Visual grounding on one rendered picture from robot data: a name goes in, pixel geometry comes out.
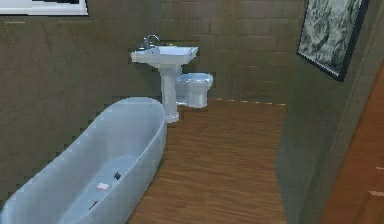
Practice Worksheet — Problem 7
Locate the white toilet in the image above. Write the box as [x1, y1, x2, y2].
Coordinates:
[175, 72, 214, 109]

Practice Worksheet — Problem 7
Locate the white bathtub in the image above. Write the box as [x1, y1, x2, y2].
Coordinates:
[0, 96, 168, 224]

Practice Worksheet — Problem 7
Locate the silver sink faucet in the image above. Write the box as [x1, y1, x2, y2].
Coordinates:
[138, 34, 161, 52]

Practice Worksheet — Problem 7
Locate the black framed grey picture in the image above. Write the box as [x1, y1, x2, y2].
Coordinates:
[296, 0, 371, 83]

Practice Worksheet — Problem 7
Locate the brown wooden door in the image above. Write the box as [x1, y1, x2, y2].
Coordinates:
[319, 58, 384, 224]

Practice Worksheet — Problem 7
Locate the white framed window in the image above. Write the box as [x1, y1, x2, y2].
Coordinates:
[0, 0, 89, 17]

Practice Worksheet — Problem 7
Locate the white pedestal sink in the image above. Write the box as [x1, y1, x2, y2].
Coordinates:
[130, 45, 199, 124]

